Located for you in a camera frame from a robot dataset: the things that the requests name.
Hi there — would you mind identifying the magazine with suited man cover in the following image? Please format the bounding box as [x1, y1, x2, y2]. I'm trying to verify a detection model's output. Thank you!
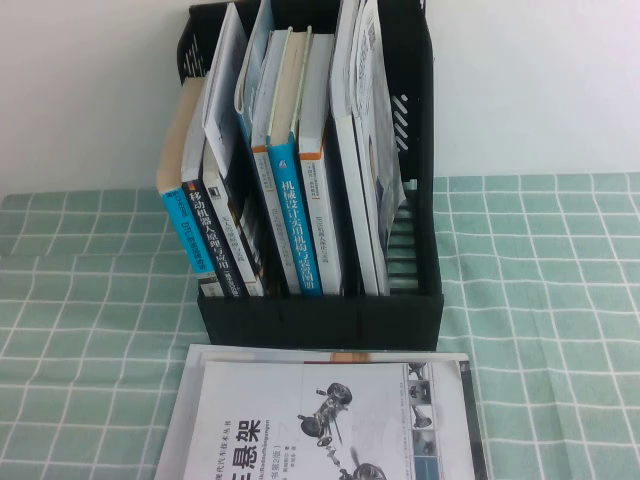
[349, 0, 407, 296]

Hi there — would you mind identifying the thick white orange-topped book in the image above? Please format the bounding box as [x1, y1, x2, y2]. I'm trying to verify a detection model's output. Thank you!
[298, 32, 345, 296]

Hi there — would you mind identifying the cyan spine mechanism design book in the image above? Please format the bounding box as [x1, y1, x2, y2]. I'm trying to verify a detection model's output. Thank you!
[266, 25, 324, 297]

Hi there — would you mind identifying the thin white orange-topped book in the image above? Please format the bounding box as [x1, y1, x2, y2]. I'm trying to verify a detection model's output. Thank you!
[249, 28, 301, 295]

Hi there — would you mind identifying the black plastic book holder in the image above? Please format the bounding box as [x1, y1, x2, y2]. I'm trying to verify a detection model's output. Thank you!
[174, 0, 445, 351]

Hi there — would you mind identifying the white black spine book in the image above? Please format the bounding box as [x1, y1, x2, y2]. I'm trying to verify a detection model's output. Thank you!
[199, 142, 266, 297]

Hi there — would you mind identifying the black spine robot book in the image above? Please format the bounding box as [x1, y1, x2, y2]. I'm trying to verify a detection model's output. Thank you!
[179, 84, 250, 300]

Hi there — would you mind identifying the cyan spine tan-paged book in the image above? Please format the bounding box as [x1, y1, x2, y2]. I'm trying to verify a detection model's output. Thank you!
[155, 77, 221, 275]

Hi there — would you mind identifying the white suspension book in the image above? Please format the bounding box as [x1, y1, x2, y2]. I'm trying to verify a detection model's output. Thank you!
[182, 360, 441, 480]

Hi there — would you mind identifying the light blue cover book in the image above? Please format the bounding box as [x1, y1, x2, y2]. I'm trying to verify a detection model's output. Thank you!
[233, 0, 275, 151]

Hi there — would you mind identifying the book with orange red edge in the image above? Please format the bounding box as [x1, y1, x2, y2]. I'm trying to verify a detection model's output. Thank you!
[199, 349, 476, 480]

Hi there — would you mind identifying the thin white booklet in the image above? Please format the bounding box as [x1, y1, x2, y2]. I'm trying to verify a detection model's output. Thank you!
[201, 2, 250, 179]

